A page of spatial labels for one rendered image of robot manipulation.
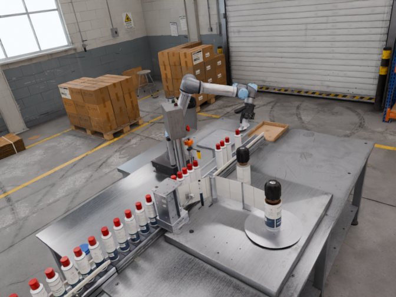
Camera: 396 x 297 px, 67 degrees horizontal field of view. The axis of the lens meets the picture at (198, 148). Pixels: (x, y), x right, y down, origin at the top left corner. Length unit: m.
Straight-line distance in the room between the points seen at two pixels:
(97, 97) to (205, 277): 4.00
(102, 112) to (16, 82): 2.32
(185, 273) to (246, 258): 0.31
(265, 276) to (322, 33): 4.97
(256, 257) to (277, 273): 0.13
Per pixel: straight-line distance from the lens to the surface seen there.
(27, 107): 7.11
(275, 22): 6.25
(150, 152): 2.73
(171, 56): 5.86
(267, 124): 3.00
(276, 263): 1.55
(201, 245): 1.65
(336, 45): 5.91
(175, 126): 1.77
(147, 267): 1.68
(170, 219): 1.68
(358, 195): 2.97
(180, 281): 1.58
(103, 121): 5.23
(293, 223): 1.74
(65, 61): 7.39
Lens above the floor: 2.05
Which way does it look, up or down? 27 degrees down
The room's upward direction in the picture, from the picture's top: 8 degrees counter-clockwise
